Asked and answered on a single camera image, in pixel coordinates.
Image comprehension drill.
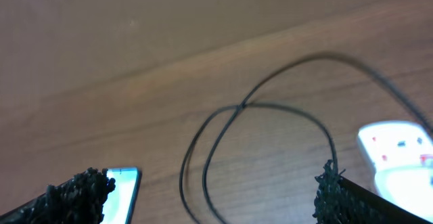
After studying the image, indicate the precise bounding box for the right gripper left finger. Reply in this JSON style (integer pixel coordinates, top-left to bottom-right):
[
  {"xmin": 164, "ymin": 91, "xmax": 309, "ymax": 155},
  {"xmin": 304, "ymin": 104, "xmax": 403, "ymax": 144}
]
[{"xmin": 1, "ymin": 168, "xmax": 116, "ymax": 224}]

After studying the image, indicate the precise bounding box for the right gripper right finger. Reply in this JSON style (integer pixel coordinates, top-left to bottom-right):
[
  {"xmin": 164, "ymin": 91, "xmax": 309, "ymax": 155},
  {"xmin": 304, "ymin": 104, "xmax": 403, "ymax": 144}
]
[{"xmin": 313, "ymin": 160, "xmax": 429, "ymax": 224}]

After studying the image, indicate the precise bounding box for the blue screen smartphone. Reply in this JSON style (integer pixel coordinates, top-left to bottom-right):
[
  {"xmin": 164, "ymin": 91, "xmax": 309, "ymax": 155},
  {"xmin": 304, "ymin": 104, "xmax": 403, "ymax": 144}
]
[{"xmin": 101, "ymin": 167, "xmax": 141, "ymax": 224}]

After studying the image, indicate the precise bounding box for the black charging cable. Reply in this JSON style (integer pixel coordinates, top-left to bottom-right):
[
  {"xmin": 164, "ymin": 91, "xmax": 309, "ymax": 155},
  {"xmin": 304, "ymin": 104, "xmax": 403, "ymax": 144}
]
[{"xmin": 179, "ymin": 52, "xmax": 433, "ymax": 224}]

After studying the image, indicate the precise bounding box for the white charger plug adapter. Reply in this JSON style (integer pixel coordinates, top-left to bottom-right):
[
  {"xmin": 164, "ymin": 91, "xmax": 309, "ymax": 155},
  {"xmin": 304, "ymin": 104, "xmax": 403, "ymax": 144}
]
[{"xmin": 374, "ymin": 166, "xmax": 432, "ymax": 223}]

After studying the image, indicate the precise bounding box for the white power strip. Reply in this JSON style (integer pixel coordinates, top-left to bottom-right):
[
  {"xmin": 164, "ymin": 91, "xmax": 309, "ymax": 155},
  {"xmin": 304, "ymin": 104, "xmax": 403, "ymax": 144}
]
[{"xmin": 357, "ymin": 120, "xmax": 432, "ymax": 173}]

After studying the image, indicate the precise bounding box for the brown cardboard backboard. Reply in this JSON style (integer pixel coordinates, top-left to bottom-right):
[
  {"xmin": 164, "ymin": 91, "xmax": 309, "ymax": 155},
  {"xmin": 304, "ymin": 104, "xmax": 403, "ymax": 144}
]
[{"xmin": 1, "ymin": 0, "xmax": 379, "ymax": 107}]

